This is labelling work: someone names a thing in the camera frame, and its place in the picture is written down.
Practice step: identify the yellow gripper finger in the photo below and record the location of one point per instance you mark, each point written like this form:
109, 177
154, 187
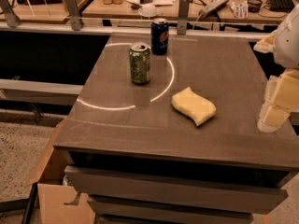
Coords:
266, 44
281, 97

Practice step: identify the yellow wavy sponge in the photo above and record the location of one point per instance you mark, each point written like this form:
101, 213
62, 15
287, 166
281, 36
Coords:
194, 106

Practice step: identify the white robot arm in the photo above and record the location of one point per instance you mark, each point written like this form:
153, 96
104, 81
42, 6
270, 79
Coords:
286, 46

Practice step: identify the dark mesh cup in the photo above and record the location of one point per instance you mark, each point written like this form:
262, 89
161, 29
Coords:
254, 5

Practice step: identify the white printed carton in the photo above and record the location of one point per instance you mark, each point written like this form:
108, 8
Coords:
240, 10

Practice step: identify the black keyboard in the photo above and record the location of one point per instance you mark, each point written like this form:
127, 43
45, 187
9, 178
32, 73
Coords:
281, 5

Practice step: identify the white power strip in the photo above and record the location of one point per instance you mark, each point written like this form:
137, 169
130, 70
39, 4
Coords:
213, 6

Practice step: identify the blue Pepsi can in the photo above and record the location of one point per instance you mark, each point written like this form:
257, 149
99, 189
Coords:
159, 36

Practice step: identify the white face mask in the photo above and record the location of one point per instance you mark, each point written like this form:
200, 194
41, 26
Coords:
148, 10

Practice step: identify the green soda can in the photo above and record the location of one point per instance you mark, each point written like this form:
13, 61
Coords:
139, 56

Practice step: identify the grey drawer cabinet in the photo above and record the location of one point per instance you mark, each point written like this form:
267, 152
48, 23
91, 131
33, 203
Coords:
139, 159

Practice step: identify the cardboard box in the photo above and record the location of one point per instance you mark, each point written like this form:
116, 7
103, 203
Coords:
59, 203

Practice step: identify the metal railing post right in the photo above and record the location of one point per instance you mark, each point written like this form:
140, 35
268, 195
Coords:
183, 11

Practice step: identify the metal railing post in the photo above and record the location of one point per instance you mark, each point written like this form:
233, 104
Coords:
74, 15
183, 11
11, 18

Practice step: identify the metal railing post middle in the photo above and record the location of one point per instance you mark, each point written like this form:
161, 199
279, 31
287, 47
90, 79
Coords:
74, 15

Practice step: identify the metal railing post left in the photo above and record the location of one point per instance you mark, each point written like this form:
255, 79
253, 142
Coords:
11, 18

